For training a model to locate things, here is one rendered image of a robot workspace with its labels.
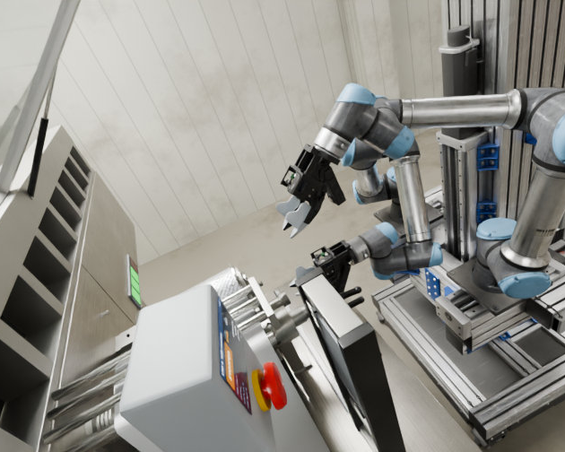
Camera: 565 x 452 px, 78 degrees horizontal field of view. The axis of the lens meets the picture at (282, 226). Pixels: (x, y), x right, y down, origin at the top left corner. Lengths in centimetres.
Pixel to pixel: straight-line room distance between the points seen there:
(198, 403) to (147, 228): 344
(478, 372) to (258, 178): 251
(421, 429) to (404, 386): 11
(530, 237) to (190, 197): 292
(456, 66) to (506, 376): 130
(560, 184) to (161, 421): 93
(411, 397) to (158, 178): 284
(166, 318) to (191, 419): 6
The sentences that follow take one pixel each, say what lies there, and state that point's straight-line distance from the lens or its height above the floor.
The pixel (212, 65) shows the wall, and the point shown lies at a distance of 323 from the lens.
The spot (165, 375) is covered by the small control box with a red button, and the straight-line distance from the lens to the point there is 20.
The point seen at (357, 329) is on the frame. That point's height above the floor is 144.
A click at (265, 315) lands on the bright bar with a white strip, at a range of 55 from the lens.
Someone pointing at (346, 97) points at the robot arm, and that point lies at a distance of 80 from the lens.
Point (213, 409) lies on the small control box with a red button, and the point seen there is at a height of 169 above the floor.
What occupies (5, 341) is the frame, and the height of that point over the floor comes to 155.
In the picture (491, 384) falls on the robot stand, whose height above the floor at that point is 21.
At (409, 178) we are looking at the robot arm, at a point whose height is 123.
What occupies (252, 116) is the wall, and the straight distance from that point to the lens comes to 336.
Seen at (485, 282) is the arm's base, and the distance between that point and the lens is 135.
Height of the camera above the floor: 185
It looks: 34 degrees down
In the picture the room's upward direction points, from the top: 22 degrees counter-clockwise
